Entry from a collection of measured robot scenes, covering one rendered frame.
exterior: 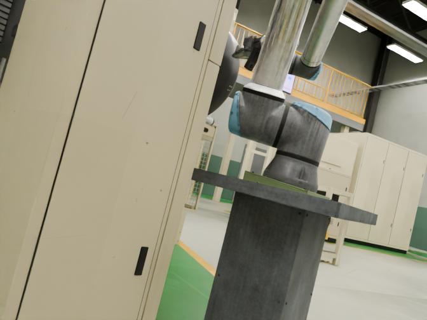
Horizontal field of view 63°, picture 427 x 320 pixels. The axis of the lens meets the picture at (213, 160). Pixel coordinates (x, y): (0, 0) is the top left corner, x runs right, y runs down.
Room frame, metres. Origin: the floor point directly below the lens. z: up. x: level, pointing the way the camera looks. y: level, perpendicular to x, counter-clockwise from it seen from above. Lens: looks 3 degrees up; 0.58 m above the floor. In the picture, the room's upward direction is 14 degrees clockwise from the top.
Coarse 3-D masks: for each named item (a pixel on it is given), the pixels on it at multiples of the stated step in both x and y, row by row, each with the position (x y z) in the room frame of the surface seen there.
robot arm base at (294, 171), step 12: (276, 156) 1.17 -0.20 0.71; (288, 156) 1.13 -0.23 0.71; (300, 156) 1.12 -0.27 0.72; (276, 168) 1.13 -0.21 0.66; (288, 168) 1.12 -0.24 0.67; (300, 168) 1.11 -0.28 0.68; (312, 168) 1.13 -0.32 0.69; (288, 180) 1.10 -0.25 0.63; (300, 180) 1.10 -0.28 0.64; (312, 180) 1.12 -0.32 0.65
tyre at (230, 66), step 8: (232, 40) 1.87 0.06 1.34; (232, 48) 1.84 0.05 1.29; (224, 56) 1.79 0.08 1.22; (224, 64) 1.80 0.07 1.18; (232, 64) 1.84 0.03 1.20; (224, 72) 1.81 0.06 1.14; (232, 72) 1.85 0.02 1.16; (224, 80) 1.83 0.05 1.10; (232, 80) 1.86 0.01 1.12; (216, 88) 1.83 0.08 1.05; (224, 88) 1.86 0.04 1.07; (232, 88) 1.90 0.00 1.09; (216, 96) 1.86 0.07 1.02; (224, 96) 1.89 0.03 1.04; (216, 104) 1.91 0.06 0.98; (208, 112) 1.96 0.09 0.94
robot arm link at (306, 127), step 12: (288, 108) 1.15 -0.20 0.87; (300, 108) 1.13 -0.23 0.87; (312, 108) 1.11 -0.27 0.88; (288, 120) 1.12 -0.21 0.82; (300, 120) 1.12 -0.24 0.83; (312, 120) 1.11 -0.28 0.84; (324, 120) 1.12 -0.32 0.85; (288, 132) 1.12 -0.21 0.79; (300, 132) 1.12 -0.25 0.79; (312, 132) 1.11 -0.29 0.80; (324, 132) 1.12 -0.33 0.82; (276, 144) 1.16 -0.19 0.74; (288, 144) 1.14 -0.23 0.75; (300, 144) 1.12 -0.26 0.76; (312, 144) 1.11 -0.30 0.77; (324, 144) 1.14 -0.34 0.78; (312, 156) 1.12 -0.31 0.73
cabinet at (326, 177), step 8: (320, 168) 5.99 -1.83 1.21; (320, 176) 6.00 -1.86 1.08; (328, 176) 6.06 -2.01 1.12; (336, 176) 6.14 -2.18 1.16; (344, 176) 6.22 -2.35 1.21; (320, 184) 6.01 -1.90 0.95; (328, 184) 6.08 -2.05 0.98; (336, 184) 6.15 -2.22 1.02; (344, 184) 6.23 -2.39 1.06; (344, 200) 6.26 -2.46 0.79; (336, 224) 6.24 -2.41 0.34; (336, 232) 6.26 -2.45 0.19; (328, 240) 6.22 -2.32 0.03
